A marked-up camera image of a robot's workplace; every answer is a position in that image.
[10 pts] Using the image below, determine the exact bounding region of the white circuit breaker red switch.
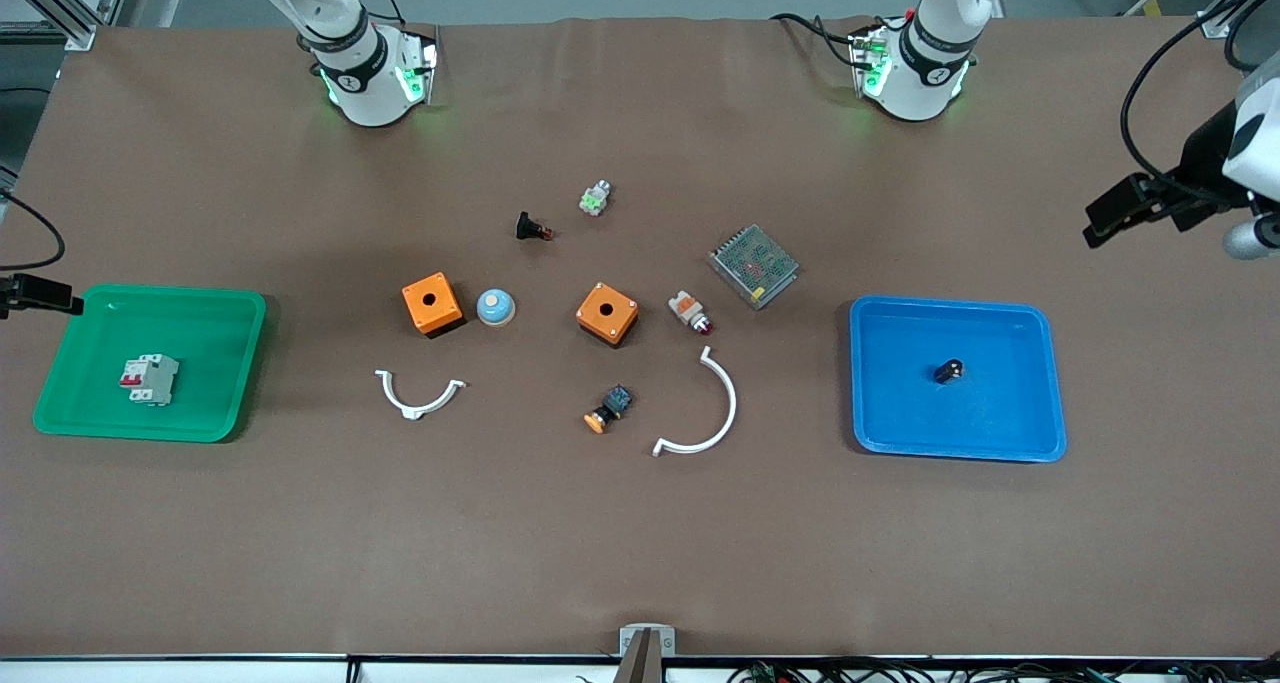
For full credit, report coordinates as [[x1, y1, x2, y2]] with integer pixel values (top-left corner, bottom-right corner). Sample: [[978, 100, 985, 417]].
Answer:
[[119, 353, 181, 407]]

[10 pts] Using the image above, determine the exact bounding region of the black base cable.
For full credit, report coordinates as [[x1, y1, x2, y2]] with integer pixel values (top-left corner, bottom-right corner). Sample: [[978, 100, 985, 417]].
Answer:
[[769, 10, 906, 70]]

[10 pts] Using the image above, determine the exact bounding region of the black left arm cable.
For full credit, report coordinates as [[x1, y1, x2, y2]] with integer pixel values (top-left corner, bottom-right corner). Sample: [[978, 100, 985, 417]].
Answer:
[[1119, 0, 1280, 206]]

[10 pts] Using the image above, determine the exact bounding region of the orange push button blue body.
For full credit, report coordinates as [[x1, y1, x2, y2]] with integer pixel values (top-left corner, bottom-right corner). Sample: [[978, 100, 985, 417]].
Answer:
[[584, 385, 634, 435]]

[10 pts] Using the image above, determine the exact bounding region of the metal mesh power supply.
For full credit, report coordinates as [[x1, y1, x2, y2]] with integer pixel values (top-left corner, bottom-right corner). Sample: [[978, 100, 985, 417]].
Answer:
[[708, 224, 800, 311]]

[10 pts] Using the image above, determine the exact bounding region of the blue plastic tray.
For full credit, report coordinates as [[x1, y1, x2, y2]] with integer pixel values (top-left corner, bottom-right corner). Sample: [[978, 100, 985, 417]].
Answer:
[[849, 295, 1068, 463]]

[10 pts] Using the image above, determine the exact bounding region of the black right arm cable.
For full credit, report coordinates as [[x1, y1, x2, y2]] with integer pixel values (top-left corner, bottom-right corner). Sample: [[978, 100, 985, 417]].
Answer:
[[0, 190, 68, 272]]

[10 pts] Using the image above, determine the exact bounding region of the green plastic tray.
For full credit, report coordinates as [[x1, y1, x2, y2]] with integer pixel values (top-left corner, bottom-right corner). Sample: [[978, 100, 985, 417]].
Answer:
[[33, 284, 268, 444]]

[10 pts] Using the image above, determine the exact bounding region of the large white curved clamp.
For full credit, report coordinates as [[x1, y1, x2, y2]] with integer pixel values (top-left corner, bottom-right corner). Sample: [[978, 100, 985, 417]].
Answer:
[[652, 346, 738, 458]]

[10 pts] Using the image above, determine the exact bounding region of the grey bracket with brown post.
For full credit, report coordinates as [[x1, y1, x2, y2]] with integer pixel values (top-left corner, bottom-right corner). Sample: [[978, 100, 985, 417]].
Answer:
[[612, 624, 677, 683]]

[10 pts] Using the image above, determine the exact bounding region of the aluminium frame profile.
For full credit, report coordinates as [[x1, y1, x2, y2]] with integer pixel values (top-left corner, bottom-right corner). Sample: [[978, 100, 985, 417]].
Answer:
[[1200, 0, 1280, 40], [0, 0, 136, 52]]

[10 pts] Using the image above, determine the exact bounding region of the small white curved clamp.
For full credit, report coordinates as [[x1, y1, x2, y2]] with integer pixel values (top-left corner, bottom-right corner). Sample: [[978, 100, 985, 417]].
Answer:
[[375, 368, 467, 421]]

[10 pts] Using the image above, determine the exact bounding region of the red push button white body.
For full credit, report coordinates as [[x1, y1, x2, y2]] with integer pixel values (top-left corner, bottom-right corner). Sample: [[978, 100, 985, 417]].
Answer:
[[668, 289, 714, 336]]

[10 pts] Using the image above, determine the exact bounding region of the orange box with hole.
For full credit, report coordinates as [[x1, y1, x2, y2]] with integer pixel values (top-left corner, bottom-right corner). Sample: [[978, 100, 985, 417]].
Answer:
[[402, 272, 466, 339], [576, 282, 640, 348]]

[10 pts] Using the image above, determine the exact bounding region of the bundle of black cables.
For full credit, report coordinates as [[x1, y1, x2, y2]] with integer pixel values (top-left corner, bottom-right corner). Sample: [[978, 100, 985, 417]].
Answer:
[[725, 656, 1280, 683]]

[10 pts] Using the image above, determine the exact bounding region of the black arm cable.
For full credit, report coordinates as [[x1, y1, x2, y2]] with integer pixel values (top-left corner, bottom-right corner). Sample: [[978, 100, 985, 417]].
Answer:
[[0, 190, 68, 272], [1119, 0, 1280, 206]]

